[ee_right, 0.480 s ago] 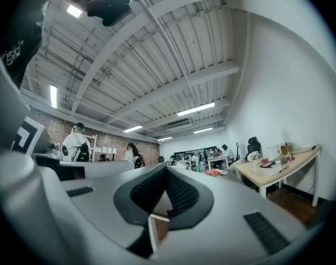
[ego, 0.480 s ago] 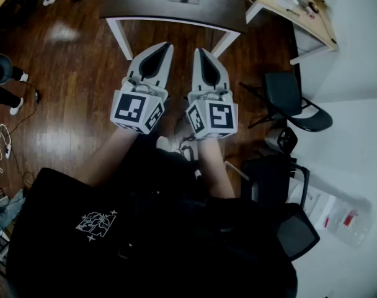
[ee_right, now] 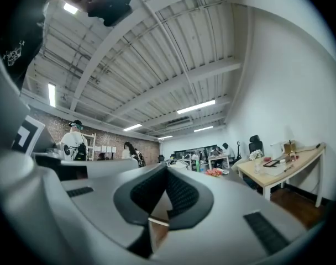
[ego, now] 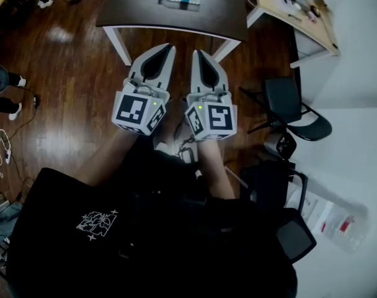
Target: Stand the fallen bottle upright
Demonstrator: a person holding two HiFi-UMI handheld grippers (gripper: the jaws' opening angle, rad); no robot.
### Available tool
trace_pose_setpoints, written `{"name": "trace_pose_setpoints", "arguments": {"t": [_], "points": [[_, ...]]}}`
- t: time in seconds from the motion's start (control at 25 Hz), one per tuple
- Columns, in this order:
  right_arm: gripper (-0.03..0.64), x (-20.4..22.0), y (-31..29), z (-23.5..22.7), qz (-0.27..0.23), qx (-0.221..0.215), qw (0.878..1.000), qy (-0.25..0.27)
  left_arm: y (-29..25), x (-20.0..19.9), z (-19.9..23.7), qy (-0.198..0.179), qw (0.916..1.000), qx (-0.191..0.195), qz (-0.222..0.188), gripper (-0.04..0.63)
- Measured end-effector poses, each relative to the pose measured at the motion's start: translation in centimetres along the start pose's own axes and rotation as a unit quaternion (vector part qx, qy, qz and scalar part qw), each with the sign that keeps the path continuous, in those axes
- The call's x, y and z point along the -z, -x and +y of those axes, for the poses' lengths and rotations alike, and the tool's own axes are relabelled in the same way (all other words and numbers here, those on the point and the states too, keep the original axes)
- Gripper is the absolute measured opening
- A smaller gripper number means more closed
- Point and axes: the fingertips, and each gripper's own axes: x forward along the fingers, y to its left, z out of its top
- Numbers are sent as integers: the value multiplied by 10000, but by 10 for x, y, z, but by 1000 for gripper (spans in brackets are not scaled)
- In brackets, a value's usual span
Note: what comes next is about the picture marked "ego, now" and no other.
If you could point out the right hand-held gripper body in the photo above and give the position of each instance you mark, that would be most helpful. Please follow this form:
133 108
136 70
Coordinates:
219 116

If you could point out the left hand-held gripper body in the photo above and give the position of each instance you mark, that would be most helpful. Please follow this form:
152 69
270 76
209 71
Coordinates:
131 110

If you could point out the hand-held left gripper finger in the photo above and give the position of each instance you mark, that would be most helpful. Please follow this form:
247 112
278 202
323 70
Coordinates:
137 67
169 73

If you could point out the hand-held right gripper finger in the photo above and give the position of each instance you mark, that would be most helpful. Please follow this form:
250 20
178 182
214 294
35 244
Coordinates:
196 76
222 76

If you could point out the person's right forearm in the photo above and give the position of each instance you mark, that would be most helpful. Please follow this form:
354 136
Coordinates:
214 166

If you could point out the person's left forearm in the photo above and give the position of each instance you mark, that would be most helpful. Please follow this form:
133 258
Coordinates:
108 157

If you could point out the person's white shoe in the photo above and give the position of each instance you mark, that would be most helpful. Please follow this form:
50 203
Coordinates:
165 147

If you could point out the dark table white legs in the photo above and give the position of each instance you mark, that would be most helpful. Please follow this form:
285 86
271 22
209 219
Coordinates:
139 14

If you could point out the black folding chair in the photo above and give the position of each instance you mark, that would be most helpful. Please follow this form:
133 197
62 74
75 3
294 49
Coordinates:
284 101

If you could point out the light wooden desk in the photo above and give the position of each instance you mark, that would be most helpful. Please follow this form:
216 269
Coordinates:
312 29

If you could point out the gold round object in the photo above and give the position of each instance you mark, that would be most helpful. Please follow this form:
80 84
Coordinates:
315 10

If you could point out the black printed T-shirt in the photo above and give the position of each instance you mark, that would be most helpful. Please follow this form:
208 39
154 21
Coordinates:
145 244

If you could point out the black office chair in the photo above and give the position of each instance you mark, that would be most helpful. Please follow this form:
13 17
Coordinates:
297 237

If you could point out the blue jeans pile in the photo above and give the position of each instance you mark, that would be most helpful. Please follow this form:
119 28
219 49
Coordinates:
4 217

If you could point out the clear plastic bag red items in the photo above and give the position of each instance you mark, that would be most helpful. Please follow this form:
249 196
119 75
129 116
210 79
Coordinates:
343 228

